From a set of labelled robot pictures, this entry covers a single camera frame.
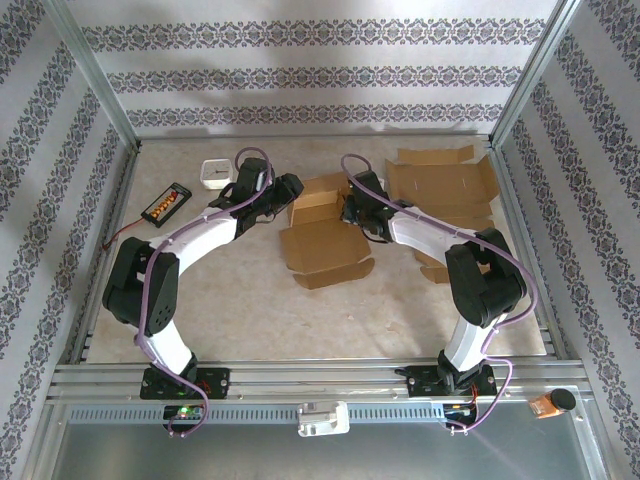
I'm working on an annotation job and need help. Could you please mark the brown cardboard box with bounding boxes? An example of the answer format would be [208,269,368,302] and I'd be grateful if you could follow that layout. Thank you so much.
[278,172,376,291]
[383,144,500,285]

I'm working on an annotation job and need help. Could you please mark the white square clock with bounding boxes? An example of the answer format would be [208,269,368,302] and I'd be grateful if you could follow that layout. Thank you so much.
[199,158,236,191]

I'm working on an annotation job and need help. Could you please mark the black charger board yellow plugs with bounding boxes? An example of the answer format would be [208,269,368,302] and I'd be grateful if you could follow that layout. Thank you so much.
[140,182,194,229]

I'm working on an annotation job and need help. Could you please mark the controller board with green light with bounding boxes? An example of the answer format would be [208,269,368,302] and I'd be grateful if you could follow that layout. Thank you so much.
[163,403,206,421]

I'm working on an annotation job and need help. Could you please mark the grey metal sheet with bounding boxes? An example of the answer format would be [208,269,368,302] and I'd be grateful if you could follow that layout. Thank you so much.
[29,399,611,480]

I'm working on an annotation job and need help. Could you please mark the orange bottle with black cap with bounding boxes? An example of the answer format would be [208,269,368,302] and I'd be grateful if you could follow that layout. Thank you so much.
[529,387,579,419]

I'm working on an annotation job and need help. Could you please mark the aluminium wall foot rail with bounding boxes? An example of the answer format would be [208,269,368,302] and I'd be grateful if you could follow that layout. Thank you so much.
[137,128,496,146]

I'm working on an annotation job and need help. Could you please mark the aluminium side rail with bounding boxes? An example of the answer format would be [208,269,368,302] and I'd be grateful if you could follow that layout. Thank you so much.
[487,144,571,360]
[68,144,142,362]

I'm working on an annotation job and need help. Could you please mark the red black wire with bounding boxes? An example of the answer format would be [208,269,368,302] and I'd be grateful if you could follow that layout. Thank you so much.
[102,219,146,251]

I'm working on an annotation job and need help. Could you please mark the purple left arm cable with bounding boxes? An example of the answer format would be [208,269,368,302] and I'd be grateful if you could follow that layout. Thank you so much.
[133,146,275,439]

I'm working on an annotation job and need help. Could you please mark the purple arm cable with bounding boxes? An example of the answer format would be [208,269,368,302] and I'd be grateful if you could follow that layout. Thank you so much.
[340,153,540,435]
[133,146,275,439]

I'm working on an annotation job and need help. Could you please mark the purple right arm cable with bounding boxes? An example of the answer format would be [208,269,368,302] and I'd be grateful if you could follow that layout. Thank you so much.
[340,153,540,435]

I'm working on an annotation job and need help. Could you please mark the aluminium frame post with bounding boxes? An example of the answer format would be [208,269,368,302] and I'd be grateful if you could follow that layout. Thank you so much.
[47,0,142,146]
[491,0,584,146]

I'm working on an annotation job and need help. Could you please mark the long aluminium base rail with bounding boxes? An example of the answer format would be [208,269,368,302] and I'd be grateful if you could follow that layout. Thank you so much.
[47,357,594,404]

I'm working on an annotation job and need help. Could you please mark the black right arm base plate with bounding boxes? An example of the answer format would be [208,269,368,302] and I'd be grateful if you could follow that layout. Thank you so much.
[407,364,499,399]

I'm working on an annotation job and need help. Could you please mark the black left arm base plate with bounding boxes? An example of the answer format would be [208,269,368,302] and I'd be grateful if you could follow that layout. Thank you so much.
[139,367,232,401]

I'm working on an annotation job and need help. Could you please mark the white plastic bracket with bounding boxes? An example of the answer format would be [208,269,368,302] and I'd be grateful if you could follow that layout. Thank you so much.
[297,400,350,438]

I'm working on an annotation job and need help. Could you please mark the grey slotted cable duct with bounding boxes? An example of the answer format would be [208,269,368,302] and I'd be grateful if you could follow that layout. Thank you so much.
[67,403,446,426]

